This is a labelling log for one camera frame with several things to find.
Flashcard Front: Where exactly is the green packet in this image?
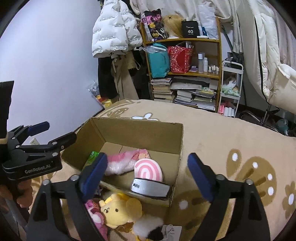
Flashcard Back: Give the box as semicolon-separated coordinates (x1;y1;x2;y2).
83;151;99;169

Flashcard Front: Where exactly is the pink bear plush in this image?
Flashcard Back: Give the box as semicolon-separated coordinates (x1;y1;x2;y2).
85;200;108;240

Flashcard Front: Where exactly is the pink plastic packet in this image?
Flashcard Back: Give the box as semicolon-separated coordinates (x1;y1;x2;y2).
104;149;150;176

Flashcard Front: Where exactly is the pink swirl plush cushion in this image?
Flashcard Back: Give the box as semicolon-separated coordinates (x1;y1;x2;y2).
134;158;164;182

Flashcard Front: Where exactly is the black face product box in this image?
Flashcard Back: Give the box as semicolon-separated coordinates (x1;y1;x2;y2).
130;178;171;198

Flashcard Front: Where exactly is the white black fluffy plush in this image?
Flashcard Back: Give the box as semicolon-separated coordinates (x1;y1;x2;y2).
132;214;164;240

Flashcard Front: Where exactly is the left hand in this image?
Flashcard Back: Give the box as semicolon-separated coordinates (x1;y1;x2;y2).
1;179;33;210

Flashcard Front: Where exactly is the yellow dog plush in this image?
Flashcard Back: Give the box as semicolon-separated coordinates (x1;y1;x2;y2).
99;193;142;229

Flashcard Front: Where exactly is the white hang tag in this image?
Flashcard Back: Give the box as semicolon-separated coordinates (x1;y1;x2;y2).
162;225;182;241

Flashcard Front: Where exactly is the beige coat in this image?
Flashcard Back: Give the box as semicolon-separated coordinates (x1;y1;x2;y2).
111;51;139;100

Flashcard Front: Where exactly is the cardboard box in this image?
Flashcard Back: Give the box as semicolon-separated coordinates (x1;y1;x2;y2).
61;118;184;207

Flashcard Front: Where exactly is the white puffer jacket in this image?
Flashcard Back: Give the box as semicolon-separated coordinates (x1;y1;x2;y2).
92;1;142;58

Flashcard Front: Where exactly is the teal bag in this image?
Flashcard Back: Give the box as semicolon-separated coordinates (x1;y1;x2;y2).
147;43;170;78

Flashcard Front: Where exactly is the stack of books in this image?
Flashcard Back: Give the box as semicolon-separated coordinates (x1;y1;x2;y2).
151;75;219;112

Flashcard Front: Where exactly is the white trolley cart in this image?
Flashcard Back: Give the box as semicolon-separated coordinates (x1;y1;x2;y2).
218;60;244;118

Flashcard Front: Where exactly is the wooden shelf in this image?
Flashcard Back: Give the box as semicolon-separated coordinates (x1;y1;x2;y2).
140;18;222;112

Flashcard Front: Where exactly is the red bag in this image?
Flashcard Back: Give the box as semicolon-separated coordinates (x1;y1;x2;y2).
168;46;193;74

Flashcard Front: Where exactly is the blonde wig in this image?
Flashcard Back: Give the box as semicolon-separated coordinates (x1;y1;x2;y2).
162;15;184;39

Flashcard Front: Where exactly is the black box with 40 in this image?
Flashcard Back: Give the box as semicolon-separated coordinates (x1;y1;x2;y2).
181;21;200;38

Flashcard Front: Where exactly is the wall socket upper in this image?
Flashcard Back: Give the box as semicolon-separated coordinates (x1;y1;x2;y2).
30;138;40;145

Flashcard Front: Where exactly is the snack bag by wall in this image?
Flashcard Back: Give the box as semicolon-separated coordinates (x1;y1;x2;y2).
87;80;112;109

